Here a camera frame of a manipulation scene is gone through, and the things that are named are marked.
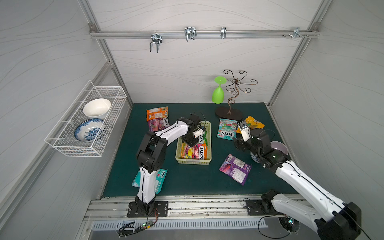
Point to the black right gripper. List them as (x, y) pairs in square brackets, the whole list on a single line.
[(240, 142)]

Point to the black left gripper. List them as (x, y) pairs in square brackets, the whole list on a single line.
[(191, 139)]

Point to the green Fox's mango candy bag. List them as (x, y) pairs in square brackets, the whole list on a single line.
[(203, 139)]

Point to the Fox's fruits candy bag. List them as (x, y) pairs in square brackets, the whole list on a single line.
[(198, 152)]

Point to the pale green plastic basket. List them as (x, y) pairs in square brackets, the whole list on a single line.
[(207, 125)]

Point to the purple candy bag back side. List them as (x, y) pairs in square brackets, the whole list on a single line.
[(236, 169)]

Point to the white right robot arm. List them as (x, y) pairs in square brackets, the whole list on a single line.
[(328, 216)]

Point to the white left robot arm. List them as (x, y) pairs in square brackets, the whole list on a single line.
[(151, 156)]

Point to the small blue patterned bowl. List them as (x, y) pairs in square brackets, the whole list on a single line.
[(255, 157)]

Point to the lilac bowl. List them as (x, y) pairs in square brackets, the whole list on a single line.
[(276, 145)]

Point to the yellow mango candy bag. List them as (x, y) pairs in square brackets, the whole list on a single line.
[(251, 122)]

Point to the teal Fox's mint candy bag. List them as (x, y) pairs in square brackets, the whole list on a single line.
[(227, 129)]

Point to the orange Fox's candy bag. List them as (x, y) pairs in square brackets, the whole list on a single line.
[(157, 113)]

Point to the purple Fox's berries candy bag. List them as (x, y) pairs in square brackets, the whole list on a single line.
[(159, 124)]

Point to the dark bronze cup tree stand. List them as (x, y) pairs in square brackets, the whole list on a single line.
[(234, 87)]

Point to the teal candy bag back side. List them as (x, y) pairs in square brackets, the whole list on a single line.
[(160, 178)]

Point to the green plastic wine glass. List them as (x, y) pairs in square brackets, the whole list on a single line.
[(218, 93)]

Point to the white bowl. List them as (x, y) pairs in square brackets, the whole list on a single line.
[(97, 109)]

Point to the blue patterned plate bowl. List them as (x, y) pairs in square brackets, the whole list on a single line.
[(89, 130)]

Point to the metal double hook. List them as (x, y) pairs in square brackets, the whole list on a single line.
[(156, 40)]

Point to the metal hook centre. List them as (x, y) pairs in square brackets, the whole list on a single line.
[(190, 33)]

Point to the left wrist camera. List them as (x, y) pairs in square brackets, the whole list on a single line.
[(199, 132)]

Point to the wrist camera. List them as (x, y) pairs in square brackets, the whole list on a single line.
[(199, 132), (245, 130)]

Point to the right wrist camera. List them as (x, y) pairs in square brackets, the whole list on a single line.
[(245, 130)]

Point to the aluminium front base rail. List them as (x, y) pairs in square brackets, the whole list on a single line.
[(179, 207)]

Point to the white wire wall basket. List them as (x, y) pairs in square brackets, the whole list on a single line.
[(61, 137)]

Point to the aluminium top rail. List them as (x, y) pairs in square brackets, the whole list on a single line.
[(215, 34)]

